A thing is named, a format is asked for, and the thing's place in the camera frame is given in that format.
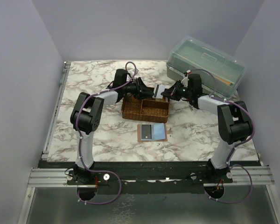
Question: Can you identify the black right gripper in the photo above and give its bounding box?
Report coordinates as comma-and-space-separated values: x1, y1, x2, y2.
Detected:
161, 80, 193, 102

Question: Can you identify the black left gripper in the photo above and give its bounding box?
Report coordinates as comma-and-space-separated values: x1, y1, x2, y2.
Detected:
122, 77, 154, 99

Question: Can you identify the black credit card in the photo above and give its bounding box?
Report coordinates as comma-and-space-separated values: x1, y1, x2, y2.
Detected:
141, 125, 152, 140

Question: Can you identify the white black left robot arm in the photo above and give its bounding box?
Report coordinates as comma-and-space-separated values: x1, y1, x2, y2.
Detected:
70, 69, 154, 184

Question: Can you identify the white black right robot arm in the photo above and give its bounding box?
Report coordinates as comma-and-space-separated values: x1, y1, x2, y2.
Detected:
161, 73, 254, 183

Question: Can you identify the brown woven divided basket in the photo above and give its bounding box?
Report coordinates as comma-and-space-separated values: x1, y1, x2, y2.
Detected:
121, 94, 170, 123

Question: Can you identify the clear lidded green toolbox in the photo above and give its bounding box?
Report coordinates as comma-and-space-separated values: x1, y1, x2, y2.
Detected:
166, 36, 246, 99

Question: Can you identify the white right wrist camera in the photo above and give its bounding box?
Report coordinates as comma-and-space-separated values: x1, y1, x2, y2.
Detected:
181, 70, 191, 84

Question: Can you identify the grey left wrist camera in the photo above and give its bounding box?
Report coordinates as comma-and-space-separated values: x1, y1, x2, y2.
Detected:
127, 71, 134, 79

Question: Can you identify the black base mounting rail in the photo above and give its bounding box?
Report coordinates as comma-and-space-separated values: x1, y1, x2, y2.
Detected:
37, 158, 234, 196

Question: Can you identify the aluminium extrusion frame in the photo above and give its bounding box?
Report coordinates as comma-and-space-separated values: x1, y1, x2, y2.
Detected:
18, 62, 280, 224

